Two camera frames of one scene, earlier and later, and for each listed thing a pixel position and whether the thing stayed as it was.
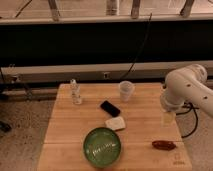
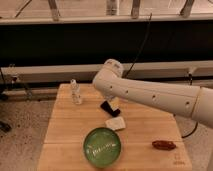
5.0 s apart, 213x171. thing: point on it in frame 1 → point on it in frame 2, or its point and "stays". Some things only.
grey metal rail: (141, 71) stays
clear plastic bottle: (75, 92) stays
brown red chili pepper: (166, 145) stays
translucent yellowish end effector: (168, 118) → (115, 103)
